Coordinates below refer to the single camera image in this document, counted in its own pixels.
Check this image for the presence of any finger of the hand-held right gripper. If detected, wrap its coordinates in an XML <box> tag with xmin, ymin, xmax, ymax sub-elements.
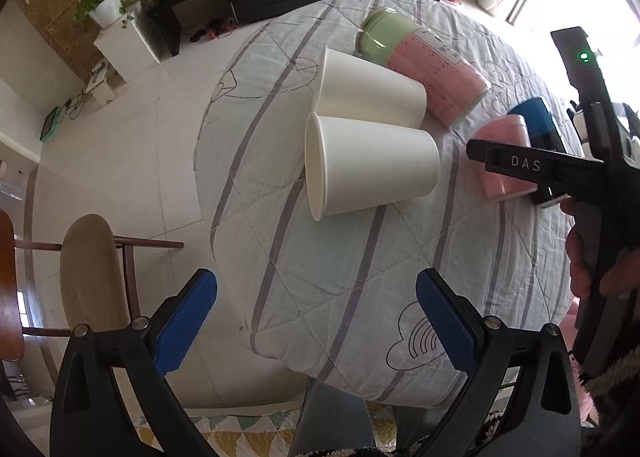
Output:
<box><xmin>466</xmin><ymin>139</ymin><xmax>607</xmax><ymax>208</ymax></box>

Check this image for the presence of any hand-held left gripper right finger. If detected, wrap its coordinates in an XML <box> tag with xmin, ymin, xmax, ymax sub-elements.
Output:
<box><xmin>415</xmin><ymin>267</ymin><xmax>584</xmax><ymax>457</ymax></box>

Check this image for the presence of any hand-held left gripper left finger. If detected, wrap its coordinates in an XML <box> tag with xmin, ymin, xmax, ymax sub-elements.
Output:
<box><xmin>50</xmin><ymin>268</ymin><xmax>219</xmax><ymax>457</ymax></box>

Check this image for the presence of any white paper cup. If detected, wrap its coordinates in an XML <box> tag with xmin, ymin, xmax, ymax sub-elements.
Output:
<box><xmin>304</xmin><ymin>112</ymin><xmax>441</xmax><ymax>223</ymax></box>
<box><xmin>311</xmin><ymin>46</ymin><xmax>428</xmax><ymax>128</ymax></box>

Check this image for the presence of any person's right forearm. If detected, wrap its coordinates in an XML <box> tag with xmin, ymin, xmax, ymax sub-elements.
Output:
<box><xmin>570</xmin><ymin>337</ymin><xmax>640</xmax><ymax>438</ymax></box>

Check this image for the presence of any person's right hand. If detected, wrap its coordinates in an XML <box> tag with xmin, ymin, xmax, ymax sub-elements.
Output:
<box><xmin>559</xmin><ymin>197</ymin><xmax>640</xmax><ymax>299</ymax></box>

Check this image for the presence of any pink box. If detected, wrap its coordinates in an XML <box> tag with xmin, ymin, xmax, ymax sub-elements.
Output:
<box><xmin>472</xmin><ymin>115</ymin><xmax>539</xmax><ymax>202</ymax></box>

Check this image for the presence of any blue box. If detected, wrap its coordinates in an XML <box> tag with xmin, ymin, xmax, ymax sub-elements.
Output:
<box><xmin>507</xmin><ymin>96</ymin><xmax>565</xmax><ymax>154</ymax></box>

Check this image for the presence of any beige cushioned wooden chair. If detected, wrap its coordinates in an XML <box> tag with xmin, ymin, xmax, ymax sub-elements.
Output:
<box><xmin>14</xmin><ymin>213</ymin><xmax>185</xmax><ymax>339</ymax></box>

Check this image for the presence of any patterned floor rug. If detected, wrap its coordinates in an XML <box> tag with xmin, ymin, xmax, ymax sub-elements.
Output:
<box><xmin>134</xmin><ymin>411</ymin><xmax>307</xmax><ymax>457</ymax></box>

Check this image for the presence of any green and pink tumbler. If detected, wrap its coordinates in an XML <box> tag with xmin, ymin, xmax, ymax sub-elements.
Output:
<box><xmin>354</xmin><ymin>6</ymin><xmax>491</xmax><ymax>132</ymax></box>

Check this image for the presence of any striped grey quilt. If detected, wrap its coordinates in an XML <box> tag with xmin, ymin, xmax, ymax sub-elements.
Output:
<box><xmin>192</xmin><ymin>0</ymin><xmax>582</xmax><ymax>409</ymax></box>

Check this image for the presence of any brown wooden table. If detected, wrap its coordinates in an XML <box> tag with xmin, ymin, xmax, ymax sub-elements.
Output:
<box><xmin>0</xmin><ymin>209</ymin><xmax>27</xmax><ymax>364</ymax></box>

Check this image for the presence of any green floor device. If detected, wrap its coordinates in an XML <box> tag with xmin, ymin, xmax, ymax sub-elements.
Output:
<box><xmin>39</xmin><ymin>106</ymin><xmax>64</xmax><ymax>143</ymax></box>

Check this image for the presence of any white floor appliance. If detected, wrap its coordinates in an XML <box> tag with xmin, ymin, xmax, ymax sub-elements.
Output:
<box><xmin>84</xmin><ymin>61</ymin><xmax>119</xmax><ymax>111</ymax></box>

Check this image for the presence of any white side cabinet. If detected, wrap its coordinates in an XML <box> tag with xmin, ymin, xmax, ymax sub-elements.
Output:
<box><xmin>93</xmin><ymin>21</ymin><xmax>162</xmax><ymax>84</ymax></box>

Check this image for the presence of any red toy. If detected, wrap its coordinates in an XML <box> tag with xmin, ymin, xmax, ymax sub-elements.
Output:
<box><xmin>189</xmin><ymin>18</ymin><xmax>237</xmax><ymax>43</ymax></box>

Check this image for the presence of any potted plant in white pot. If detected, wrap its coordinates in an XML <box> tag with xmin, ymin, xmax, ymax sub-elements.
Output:
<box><xmin>74</xmin><ymin>0</ymin><xmax>144</xmax><ymax>31</ymax></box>

